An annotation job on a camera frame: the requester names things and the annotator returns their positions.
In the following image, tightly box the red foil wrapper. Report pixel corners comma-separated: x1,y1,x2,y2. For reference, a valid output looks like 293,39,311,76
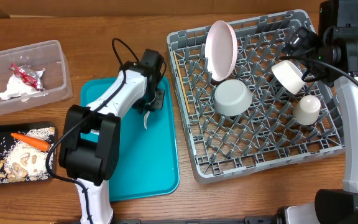
10,63,45,91

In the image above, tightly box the white ceramic bowl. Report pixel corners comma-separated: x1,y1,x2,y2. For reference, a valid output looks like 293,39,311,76
272,60,305,95

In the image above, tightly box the clear plastic bin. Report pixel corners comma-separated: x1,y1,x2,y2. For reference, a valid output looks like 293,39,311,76
0,40,73,115

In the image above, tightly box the teal plastic tray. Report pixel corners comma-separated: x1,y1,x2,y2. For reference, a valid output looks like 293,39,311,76
79,75,180,203

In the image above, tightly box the white paper cup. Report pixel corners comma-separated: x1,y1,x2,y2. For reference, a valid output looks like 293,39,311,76
293,95,321,125

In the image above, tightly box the grey bowl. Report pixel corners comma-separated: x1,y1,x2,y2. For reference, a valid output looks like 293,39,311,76
214,79,252,116

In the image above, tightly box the white napkin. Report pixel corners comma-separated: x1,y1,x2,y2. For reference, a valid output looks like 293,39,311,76
0,69,45,100

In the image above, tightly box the white plastic fork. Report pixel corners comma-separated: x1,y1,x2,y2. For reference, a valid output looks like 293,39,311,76
144,111,150,129

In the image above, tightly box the wooden chopstick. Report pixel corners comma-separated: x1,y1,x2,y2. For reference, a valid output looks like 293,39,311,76
173,52,190,114

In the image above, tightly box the grey dishwasher rack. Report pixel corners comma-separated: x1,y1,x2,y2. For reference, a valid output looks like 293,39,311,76
167,9,345,184

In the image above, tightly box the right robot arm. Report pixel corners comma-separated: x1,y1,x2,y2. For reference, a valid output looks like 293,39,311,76
272,1,358,223

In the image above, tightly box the orange carrot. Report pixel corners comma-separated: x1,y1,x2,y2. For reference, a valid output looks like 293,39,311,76
11,133,50,152

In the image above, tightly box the rice and peanut shells pile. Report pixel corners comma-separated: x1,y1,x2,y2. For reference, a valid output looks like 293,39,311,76
0,126,55,184

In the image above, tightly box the white round plate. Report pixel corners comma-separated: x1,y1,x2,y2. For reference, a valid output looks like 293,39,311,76
204,21,237,82

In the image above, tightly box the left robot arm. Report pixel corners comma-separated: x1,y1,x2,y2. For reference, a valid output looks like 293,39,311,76
58,49,165,223

